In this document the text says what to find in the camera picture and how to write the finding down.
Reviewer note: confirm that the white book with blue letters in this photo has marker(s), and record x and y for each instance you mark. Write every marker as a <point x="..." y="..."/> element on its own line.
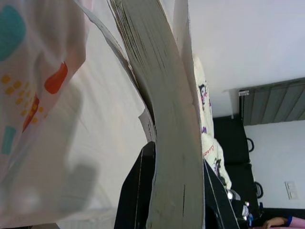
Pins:
<point x="171" y="119"/>

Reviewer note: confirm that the black louvre window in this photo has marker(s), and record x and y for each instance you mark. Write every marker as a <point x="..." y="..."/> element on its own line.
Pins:
<point x="274" y="105"/>

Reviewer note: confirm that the pink patterned pillow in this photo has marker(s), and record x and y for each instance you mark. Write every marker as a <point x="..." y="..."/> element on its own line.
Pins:
<point x="35" y="59"/>

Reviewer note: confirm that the cream cartoon print blanket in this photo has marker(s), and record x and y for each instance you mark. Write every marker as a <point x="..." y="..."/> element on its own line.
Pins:
<point x="201" y="76"/>

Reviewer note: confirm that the person in pink clothing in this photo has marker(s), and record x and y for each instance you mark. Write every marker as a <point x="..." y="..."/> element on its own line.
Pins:
<point x="276" y="221"/>

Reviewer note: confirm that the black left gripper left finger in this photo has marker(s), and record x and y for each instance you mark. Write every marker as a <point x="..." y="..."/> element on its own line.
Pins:
<point x="135" y="195"/>

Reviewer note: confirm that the white wall switch plate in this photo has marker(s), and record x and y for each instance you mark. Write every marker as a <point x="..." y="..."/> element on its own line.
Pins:
<point x="291" y="190"/>

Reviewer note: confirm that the mattress with cream sheet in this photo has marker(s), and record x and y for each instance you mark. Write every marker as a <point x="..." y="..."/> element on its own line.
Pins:
<point x="107" y="107"/>

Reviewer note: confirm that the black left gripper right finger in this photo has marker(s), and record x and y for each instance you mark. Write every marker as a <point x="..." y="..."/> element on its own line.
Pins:
<point x="219" y="210"/>

